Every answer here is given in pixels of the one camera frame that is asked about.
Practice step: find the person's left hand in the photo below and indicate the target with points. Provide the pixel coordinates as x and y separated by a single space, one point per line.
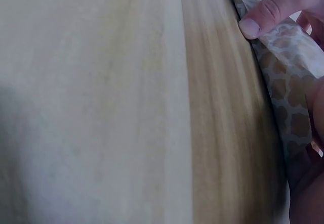
278 4

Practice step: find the person's right hand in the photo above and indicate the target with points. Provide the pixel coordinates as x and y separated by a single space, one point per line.
314 183

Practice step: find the person's left fingers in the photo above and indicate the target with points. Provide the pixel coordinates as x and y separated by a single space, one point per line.
265 12

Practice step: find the person's right fingers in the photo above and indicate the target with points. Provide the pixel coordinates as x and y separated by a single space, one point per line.
317 117

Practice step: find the orange patterned paper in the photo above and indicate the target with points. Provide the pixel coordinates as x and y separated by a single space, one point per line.
286 82

